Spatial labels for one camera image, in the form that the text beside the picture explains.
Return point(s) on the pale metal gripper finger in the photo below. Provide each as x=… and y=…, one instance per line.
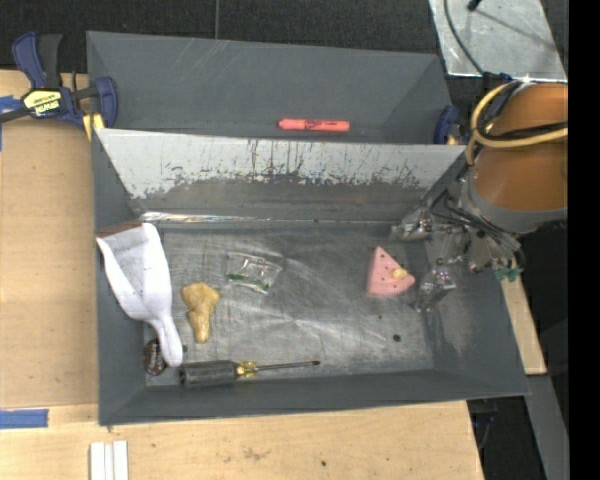
x=442, y=274
x=416, y=226

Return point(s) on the pink wedge with holes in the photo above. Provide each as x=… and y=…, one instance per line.
x=382, y=278

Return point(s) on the clear plastic wrapper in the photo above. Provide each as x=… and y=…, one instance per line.
x=252, y=272

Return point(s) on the tan lumpy toy food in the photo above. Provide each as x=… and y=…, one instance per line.
x=201, y=303

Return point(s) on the orange-pink marker pen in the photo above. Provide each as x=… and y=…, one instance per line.
x=314, y=125

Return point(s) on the grey metal bin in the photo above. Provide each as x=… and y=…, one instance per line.
x=305, y=318

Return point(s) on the pale wood flat board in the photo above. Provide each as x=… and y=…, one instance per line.
x=45, y=268

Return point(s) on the black and yellow screwdriver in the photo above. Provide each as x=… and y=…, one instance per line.
x=210, y=373

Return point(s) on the small yellow lump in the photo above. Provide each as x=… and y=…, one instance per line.
x=400, y=272

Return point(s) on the white cloth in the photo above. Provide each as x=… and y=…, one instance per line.
x=140, y=273

